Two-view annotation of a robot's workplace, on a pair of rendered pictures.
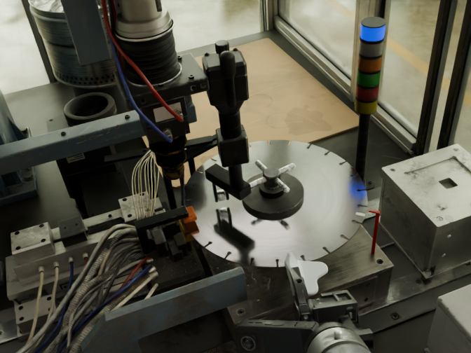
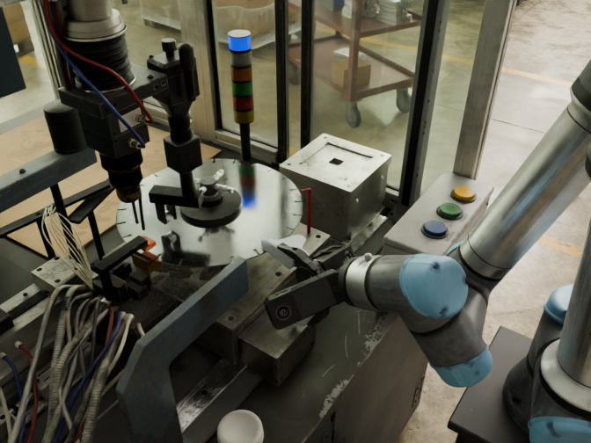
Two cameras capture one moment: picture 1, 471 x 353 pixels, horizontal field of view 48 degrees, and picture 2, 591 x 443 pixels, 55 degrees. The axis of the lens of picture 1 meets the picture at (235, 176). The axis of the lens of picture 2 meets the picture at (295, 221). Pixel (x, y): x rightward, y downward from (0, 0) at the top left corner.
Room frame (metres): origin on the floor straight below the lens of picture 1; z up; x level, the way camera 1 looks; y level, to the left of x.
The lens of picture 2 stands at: (-0.04, 0.34, 1.54)
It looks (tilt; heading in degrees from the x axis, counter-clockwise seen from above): 37 degrees down; 321
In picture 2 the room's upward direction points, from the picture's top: straight up
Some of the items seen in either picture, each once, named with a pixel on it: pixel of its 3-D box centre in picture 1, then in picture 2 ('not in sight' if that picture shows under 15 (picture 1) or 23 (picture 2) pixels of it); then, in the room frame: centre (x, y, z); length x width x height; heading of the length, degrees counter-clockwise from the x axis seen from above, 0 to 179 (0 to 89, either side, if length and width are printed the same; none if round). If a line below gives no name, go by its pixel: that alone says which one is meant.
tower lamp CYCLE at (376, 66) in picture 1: (369, 60); (241, 71); (0.91, -0.28, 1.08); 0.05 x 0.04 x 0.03; 16
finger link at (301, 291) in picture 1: (301, 295); (298, 263); (0.47, -0.07, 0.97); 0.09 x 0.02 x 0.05; 3
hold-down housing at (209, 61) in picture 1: (228, 106); (177, 109); (0.65, 0.00, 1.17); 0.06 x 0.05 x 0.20; 97
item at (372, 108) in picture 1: (366, 102); (244, 113); (0.91, -0.28, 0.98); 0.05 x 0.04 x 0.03; 16
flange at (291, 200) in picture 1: (272, 190); (210, 199); (0.70, -0.06, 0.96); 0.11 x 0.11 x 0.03
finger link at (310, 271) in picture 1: (308, 270); (288, 244); (0.51, -0.09, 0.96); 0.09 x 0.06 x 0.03; 3
